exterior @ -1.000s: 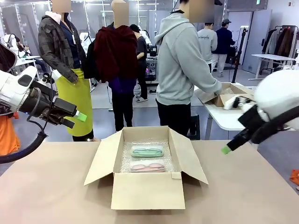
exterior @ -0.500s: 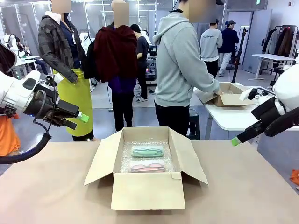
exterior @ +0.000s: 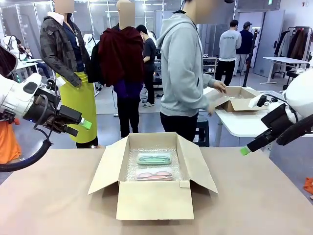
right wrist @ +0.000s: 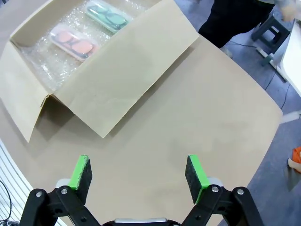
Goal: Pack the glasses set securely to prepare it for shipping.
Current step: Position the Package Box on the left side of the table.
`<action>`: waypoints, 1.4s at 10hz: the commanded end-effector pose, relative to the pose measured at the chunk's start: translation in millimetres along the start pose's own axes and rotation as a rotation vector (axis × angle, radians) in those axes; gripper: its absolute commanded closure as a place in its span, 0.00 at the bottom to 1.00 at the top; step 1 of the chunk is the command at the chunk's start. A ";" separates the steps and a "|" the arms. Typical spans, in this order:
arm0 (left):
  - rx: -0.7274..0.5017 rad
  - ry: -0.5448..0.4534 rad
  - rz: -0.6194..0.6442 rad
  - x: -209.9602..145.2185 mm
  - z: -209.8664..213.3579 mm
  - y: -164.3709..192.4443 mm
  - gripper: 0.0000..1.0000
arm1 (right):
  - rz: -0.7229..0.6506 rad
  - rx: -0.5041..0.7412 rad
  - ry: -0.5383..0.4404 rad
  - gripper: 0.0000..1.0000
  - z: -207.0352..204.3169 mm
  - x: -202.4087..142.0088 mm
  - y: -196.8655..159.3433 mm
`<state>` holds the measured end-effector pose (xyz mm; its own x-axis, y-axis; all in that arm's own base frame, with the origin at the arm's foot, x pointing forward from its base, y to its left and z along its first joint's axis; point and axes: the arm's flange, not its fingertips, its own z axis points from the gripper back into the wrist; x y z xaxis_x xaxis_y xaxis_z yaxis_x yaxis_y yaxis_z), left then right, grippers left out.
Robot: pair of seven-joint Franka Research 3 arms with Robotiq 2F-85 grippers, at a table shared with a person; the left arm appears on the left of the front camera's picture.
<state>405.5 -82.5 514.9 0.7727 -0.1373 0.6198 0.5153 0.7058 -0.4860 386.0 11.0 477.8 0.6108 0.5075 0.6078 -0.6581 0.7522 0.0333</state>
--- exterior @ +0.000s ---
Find bubble wrap sheet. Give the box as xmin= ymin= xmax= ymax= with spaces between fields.
xmin=126 ymin=146 xmax=185 ymax=182
xmin=224 ymin=92 xmax=254 ymax=100

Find clear case green glasses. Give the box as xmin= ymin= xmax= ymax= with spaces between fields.
xmin=136 ymin=152 xmax=172 ymax=165

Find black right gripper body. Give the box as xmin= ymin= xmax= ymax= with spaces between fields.
xmin=261 ymin=104 xmax=298 ymax=135

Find person's left hand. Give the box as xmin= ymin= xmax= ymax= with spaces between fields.
xmin=206 ymin=101 xmax=216 ymax=117

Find orange cloth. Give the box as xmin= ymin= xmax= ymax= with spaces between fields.
xmin=0 ymin=118 xmax=22 ymax=164

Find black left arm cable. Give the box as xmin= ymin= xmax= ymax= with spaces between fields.
xmin=0 ymin=94 xmax=53 ymax=172

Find black tripod stand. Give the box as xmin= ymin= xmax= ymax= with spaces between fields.
xmin=242 ymin=28 xmax=260 ymax=88

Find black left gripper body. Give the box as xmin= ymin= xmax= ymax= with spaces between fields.
xmin=23 ymin=89 xmax=83 ymax=134

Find black stool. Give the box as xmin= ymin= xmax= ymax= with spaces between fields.
xmin=193 ymin=115 xmax=210 ymax=147

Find small orange item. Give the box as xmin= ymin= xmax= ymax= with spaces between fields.
xmin=303 ymin=178 xmax=313 ymax=195

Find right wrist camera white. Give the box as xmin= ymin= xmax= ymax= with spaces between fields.
xmin=248 ymin=94 xmax=278 ymax=110

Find person's right forearm grey sleeve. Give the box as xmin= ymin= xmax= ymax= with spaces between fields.
xmin=201 ymin=73 xmax=217 ymax=87

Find wooden shoe rack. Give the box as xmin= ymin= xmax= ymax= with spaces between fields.
xmin=202 ymin=56 xmax=220 ymax=74

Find black chair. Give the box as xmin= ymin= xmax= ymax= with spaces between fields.
xmin=282 ymin=70 xmax=301 ymax=90

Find white desk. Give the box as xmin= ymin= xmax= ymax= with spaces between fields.
xmin=16 ymin=58 xmax=49 ymax=79

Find small open cardboard box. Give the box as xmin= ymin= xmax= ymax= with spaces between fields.
xmin=204 ymin=86 xmax=268 ymax=113

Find person in navy with cap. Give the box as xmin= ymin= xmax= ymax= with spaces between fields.
xmin=236 ymin=21 xmax=254 ymax=76

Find clear case pink glasses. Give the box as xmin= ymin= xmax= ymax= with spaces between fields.
xmin=135 ymin=168 xmax=174 ymax=182

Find large open cardboard box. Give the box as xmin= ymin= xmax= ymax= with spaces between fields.
xmin=87 ymin=132 xmax=219 ymax=221

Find person in grey hoodie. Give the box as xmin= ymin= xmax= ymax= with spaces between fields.
xmin=160 ymin=0 xmax=228 ymax=147

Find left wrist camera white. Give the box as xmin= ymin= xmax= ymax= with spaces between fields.
xmin=45 ymin=78 xmax=67 ymax=93

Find mannequin maroon cloth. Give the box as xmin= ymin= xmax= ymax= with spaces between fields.
xmin=88 ymin=0 xmax=145 ymax=139

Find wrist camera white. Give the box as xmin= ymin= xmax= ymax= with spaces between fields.
xmin=248 ymin=94 xmax=278 ymax=110
xmin=45 ymin=78 xmax=67 ymax=93

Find person in black t-shirt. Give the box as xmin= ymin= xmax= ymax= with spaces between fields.
xmin=136 ymin=24 xmax=157 ymax=108

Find person's right hand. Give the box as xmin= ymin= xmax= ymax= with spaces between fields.
xmin=213 ymin=81 xmax=228 ymax=95

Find clothes rack with coats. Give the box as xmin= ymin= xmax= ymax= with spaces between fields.
xmin=273 ymin=26 xmax=311 ymax=61

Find mannequin camo jacket yellow skirt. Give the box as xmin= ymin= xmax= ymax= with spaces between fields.
xmin=40 ymin=0 xmax=99 ymax=149

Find person in white sweatshirt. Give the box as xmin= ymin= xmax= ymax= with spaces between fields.
xmin=215 ymin=20 xmax=243 ymax=86

